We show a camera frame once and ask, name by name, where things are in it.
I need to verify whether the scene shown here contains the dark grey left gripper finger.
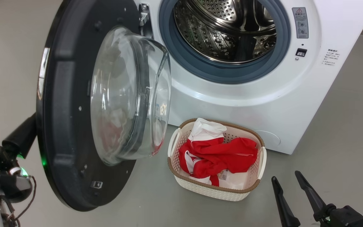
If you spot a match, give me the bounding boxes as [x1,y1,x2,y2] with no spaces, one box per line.
[2,113,37,158]

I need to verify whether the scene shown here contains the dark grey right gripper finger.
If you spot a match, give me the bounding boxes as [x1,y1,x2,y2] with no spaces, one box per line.
[271,176,301,227]
[295,171,336,222]

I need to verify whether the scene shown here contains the dark grey round glass door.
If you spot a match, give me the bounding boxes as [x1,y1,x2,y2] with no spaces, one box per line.
[36,0,172,212]

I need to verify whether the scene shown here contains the red garment with white stripe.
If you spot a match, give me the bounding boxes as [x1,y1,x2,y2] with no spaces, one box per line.
[178,137,258,187]

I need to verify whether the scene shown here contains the cream perforated laundry basket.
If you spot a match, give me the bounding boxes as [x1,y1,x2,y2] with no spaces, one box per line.
[167,118,268,202]

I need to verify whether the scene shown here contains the white washing machine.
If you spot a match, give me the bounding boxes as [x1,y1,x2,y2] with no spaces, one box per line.
[134,0,363,155]

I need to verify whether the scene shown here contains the metal door hinge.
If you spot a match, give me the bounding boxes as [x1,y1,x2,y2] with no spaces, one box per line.
[138,3,153,38]

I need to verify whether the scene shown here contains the blue-grey rubber door gasket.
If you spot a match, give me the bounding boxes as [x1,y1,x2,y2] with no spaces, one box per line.
[158,0,291,84]

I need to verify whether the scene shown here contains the round white filter cover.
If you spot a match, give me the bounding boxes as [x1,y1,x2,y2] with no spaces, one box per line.
[254,130,281,148]

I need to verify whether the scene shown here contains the printed text label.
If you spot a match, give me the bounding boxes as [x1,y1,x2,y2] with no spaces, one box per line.
[323,48,340,67]

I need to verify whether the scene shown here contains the grey warning sticker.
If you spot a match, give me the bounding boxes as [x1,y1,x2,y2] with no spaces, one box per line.
[292,7,309,39]

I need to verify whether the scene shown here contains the thin black cable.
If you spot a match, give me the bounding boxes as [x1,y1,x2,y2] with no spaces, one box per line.
[11,176,37,227]

